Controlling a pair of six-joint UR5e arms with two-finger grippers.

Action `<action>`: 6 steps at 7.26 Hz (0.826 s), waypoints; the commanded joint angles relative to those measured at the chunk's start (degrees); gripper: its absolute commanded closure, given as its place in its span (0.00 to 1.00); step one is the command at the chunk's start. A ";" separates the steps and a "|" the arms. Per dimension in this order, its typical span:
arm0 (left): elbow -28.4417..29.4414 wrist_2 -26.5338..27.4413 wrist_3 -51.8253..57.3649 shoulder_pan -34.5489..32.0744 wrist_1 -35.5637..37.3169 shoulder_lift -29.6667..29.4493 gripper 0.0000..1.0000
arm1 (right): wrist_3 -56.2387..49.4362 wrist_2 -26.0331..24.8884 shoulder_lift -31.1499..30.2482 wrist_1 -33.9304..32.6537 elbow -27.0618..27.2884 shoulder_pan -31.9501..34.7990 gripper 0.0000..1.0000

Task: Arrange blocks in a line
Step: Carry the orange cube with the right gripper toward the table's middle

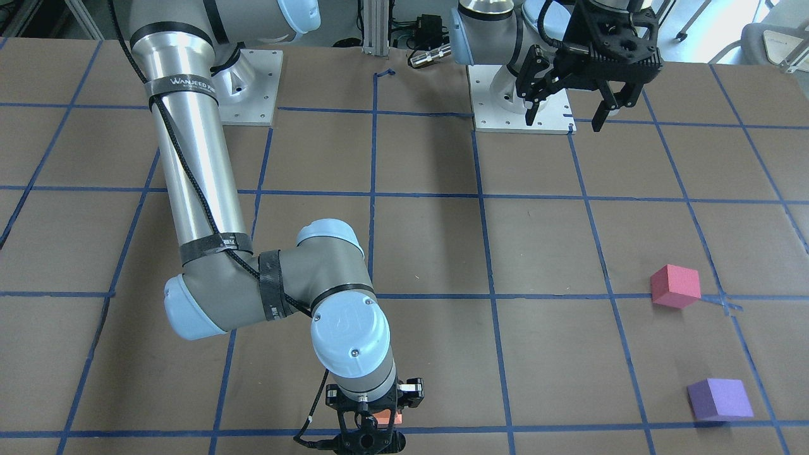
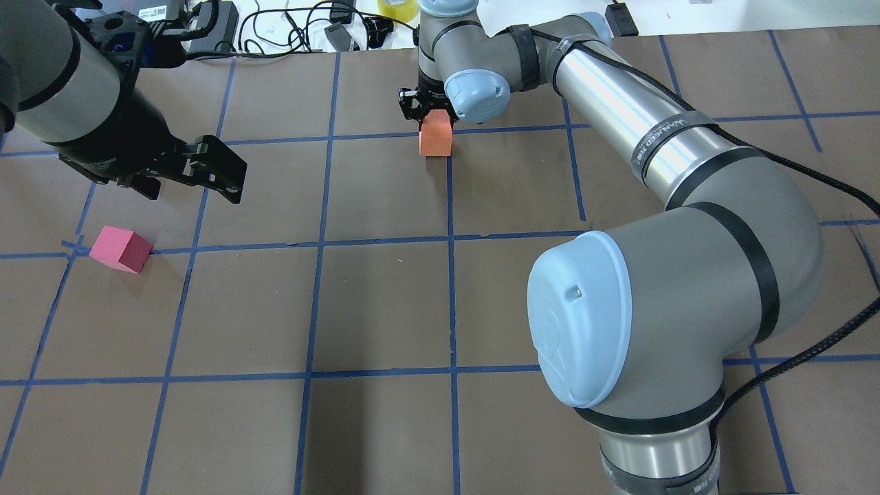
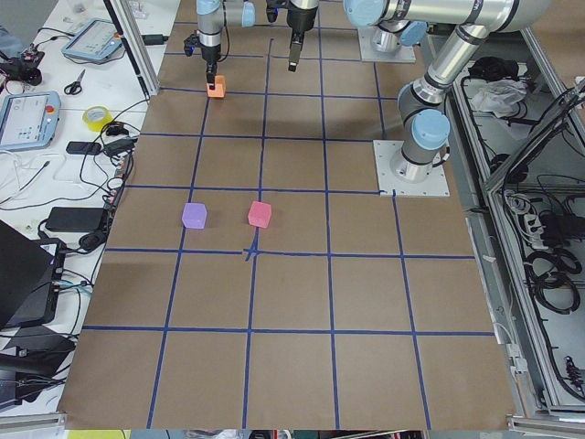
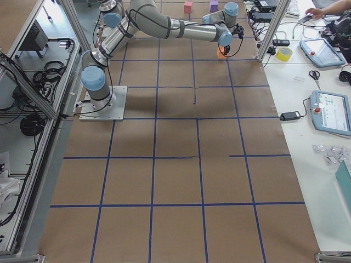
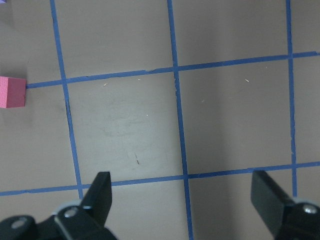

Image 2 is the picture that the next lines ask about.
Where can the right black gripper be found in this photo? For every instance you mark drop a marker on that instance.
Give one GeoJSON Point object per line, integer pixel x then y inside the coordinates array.
{"type": "Point", "coordinates": [414, 104]}

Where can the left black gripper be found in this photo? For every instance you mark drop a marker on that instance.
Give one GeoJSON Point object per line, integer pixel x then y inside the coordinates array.
{"type": "Point", "coordinates": [132, 129]}

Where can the orange foam block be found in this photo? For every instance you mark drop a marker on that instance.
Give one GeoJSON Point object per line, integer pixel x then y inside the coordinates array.
{"type": "Point", "coordinates": [435, 138]}

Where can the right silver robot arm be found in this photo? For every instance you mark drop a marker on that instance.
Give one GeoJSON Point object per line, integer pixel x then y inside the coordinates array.
{"type": "Point", "coordinates": [631, 324]}

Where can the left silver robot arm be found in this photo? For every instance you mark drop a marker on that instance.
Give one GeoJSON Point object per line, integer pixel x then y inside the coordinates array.
{"type": "Point", "coordinates": [71, 84]}

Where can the yellow tape roll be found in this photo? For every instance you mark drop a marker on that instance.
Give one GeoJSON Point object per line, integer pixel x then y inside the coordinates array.
{"type": "Point", "coordinates": [401, 10]}

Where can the red foam block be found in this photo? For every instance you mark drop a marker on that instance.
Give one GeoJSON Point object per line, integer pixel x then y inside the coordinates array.
{"type": "Point", "coordinates": [121, 249]}

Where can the black device box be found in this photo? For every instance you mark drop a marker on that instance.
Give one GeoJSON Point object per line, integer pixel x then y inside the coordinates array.
{"type": "Point", "coordinates": [205, 31]}

